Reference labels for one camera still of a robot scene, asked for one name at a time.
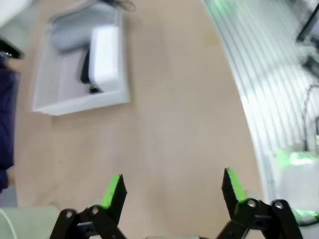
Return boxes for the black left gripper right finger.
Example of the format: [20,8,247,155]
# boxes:
[215,167,300,239]

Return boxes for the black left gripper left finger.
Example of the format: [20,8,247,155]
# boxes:
[49,173,128,239]

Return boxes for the white rectangular electronic device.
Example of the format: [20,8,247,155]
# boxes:
[89,23,121,93]

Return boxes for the white perforated plastic basket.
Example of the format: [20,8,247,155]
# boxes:
[31,7,132,117]

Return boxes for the person's right hand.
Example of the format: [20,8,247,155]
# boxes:
[6,166,17,186]

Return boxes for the person's left hand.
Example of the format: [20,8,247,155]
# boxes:
[6,58,27,73]

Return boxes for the white box with green lights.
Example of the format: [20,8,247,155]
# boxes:
[268,146,319,227]

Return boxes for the pale green plastic cup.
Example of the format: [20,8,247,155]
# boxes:
[0,205,63,239]

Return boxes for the grey fabric pouch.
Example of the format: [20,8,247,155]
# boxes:
[50,6,118,53]

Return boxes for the large white table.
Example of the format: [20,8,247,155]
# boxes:
[0,0,34,27]

